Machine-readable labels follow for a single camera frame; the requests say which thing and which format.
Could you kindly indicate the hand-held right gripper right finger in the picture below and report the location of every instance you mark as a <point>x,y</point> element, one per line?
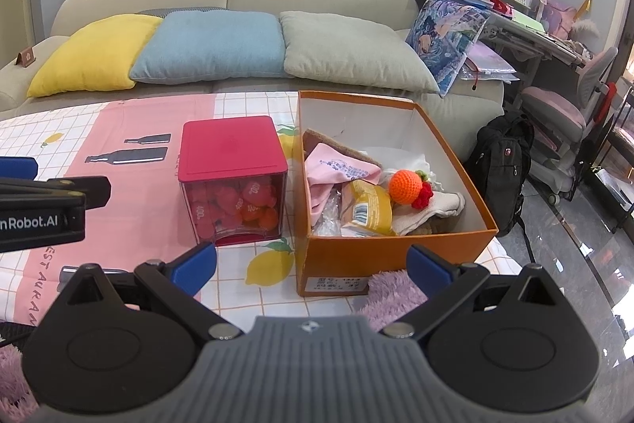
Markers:
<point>430,268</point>

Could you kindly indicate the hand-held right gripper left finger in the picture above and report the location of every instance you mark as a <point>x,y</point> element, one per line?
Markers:
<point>193,265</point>

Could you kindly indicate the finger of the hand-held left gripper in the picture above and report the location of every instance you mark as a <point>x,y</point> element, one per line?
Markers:
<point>17,168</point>
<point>59,191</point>

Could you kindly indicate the orange cardboard box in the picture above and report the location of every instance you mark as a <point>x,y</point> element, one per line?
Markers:
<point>386,254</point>

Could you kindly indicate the orange and red crocheted toy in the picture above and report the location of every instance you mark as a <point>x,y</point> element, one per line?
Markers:
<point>403,188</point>

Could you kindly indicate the yellow snack packet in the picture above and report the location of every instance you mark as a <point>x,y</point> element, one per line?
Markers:
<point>366,205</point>

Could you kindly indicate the clear white plastic bag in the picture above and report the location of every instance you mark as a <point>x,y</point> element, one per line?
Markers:
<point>327,217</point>

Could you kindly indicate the brown toast plush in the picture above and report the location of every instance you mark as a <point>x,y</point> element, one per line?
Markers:
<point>317,138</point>

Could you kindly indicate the purple fluffy fabric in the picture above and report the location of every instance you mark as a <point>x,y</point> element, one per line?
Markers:
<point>391,294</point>
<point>15,378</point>

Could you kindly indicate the lemon print checked tablecloth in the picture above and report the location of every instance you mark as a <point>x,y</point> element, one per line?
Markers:
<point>124,121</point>

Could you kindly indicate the small brown stand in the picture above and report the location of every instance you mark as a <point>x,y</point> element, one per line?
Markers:
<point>26,57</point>

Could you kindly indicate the red lidded clear box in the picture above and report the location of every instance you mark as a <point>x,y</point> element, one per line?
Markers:
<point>228,145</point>

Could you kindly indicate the black backpack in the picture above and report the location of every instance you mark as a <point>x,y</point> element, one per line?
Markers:
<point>505,165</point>

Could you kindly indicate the yellow pillow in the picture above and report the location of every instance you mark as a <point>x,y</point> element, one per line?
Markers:
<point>89,56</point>

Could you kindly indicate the pink grey desk chair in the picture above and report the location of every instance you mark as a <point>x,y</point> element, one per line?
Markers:
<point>550,106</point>

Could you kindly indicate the purple plastic folder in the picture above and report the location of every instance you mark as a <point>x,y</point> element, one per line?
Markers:
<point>490,61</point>

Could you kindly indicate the black metal shelf rack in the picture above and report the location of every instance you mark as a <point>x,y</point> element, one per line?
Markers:
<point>621,141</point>

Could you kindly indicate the blue printed figure pillow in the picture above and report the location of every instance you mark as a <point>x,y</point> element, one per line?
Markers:
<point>441,37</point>

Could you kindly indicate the beige pillow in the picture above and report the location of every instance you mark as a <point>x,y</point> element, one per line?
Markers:
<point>346,51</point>

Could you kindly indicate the red cloth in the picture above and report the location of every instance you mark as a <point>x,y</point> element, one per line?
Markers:
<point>604,101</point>

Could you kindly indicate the grey study desk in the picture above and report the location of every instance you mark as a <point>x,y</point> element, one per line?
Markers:
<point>525,32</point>

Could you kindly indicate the purple plush bag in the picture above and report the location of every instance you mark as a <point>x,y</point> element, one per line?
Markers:
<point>559,19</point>

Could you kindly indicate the white fluffy pompom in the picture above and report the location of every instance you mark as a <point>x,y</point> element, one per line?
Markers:
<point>585,32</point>

